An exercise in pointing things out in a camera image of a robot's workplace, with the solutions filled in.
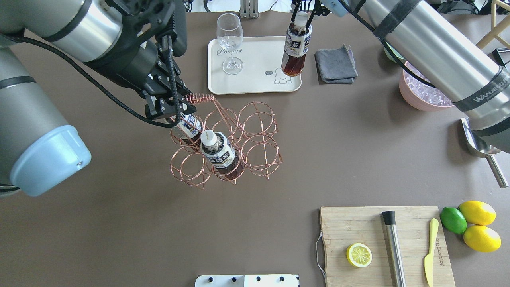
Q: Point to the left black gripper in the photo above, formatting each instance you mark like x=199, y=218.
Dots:
x=128, y=65

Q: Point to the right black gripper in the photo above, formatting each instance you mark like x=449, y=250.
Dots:
x=307, y=6

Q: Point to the tea bottle white cap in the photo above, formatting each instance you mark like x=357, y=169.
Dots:
x=298, y=37

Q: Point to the copper wire bottle basket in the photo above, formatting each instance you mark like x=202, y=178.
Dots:
x=251, y=132

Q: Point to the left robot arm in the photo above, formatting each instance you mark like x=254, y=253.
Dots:
x=39, y=147

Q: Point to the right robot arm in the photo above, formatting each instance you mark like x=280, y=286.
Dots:
x=474, y=83

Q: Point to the tea bottle in basket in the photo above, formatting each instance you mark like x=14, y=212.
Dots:
x=190, y=128
x=221, y=154

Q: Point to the grey folded cloth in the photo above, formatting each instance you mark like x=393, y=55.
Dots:
x=336, y=66

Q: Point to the clear wine glass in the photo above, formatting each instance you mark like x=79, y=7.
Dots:
x=229, y=34

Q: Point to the cream rabbit tray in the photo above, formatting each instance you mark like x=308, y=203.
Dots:
x=261, y=73

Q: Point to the green bowl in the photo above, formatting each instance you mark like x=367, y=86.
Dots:
x=391, y=50

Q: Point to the pink bowl of ice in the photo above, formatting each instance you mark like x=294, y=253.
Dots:
x=421, y=96

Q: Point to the wooden cup tree stand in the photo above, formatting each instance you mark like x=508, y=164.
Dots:
x=496, y=28

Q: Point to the steel ice scoop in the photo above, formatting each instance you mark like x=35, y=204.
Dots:
x=478, y=147

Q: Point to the bamboo cutting board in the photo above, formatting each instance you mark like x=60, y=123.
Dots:
x=343, y=226

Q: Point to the half lemon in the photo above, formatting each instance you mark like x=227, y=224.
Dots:
x=359, y=255

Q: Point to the green lime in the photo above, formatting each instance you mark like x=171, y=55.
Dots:
x=453, y=220

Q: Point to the yellow lemon upper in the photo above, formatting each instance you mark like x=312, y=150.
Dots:
x=477, y=212

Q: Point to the yellow lemon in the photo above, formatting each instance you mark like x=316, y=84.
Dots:
x=482, y=238
x=477, y=212

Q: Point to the yellow plastic knife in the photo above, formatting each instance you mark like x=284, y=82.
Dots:
x=428, y=260

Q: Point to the steel muddler black tip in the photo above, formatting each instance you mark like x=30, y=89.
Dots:
x=395, y=252

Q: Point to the yellow lemon lower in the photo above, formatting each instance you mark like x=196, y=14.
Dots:
x=482, y=238

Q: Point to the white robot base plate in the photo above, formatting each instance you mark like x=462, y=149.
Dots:
x=248, y=280

